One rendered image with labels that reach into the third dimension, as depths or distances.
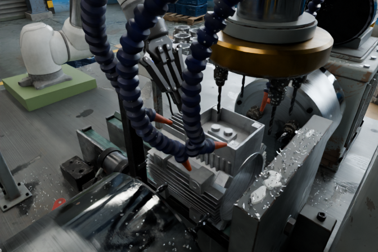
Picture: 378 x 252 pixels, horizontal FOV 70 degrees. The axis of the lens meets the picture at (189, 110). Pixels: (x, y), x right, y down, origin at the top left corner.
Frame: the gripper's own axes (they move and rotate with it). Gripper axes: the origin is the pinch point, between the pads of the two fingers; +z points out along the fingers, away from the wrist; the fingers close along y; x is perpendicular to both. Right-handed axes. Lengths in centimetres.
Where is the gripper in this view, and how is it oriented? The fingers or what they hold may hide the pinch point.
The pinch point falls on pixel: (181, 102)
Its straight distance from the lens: 67.9
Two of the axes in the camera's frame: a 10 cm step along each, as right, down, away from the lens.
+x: -6.5, 1.3, 7.5
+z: 3.8, 9.1, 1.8
